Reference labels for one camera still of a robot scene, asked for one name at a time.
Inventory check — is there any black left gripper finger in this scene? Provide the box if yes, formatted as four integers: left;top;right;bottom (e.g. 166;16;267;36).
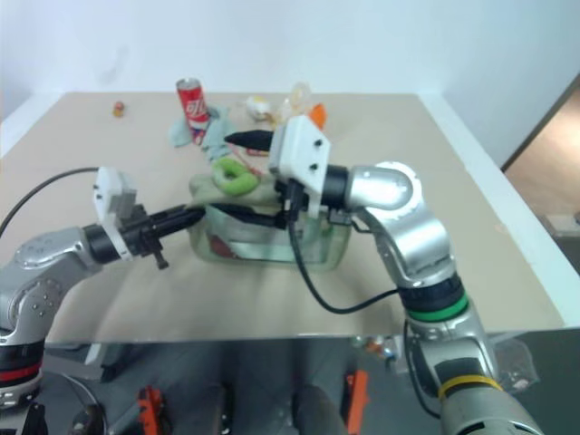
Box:
150;204;189;224
156;208;206;238

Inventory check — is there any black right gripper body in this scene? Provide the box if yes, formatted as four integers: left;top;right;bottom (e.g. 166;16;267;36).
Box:
273;178;314;228

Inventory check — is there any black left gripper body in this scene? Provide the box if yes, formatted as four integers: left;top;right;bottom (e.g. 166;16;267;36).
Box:
118;203;171;272

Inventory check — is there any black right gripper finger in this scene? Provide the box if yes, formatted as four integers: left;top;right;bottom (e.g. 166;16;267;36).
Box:
224;129;277;151
212;203;288;228

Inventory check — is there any clear plastic container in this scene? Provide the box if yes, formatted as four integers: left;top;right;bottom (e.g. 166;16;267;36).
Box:
187;170;353;274

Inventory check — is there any green plush ring keychain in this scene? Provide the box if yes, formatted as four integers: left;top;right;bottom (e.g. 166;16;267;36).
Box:
211;157;260;197

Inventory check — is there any white yellow small toy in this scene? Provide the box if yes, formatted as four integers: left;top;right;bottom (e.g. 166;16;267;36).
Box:
245;93;274;122

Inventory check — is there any small red packet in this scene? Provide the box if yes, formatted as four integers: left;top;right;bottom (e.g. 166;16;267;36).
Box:
209;234;237;258

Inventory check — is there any clear plastic wrapper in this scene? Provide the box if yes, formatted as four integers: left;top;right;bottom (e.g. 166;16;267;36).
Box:
276;81;314;122

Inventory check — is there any red soda can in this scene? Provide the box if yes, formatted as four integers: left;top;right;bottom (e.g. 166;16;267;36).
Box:
175;77;212;131

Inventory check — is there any grey-green cloth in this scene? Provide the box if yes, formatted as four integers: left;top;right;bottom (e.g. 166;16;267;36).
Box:
168;104;237;161

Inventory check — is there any orange small object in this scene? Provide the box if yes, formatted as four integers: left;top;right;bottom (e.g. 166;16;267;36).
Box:
309;103;329;130

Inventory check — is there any orange black tool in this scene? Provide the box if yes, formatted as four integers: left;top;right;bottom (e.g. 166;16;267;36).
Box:
135;384;167;435
343;370;371;430

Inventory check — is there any brown door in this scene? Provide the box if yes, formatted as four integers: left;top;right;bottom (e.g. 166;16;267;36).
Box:
501;82;580;219

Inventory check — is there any clear plastic bag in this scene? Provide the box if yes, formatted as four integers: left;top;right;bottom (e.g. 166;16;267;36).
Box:
491;333;541;396

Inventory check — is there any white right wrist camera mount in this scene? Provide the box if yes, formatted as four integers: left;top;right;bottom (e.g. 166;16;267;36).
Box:
267;113;333;215

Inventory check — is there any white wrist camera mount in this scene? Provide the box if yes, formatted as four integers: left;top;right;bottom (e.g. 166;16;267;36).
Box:
267;113;333;215
92;166;142;262

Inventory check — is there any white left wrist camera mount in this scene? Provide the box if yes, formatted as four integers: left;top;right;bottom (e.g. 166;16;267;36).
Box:
92;166;142;262

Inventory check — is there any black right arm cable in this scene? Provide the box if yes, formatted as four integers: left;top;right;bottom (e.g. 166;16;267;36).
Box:
286;179;405;314

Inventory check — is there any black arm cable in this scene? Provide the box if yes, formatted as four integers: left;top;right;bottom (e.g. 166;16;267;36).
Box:
286;179;405;314
0;167;102;233

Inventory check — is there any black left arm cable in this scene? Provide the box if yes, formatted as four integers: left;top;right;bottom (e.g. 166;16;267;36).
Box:
0;167;102;233

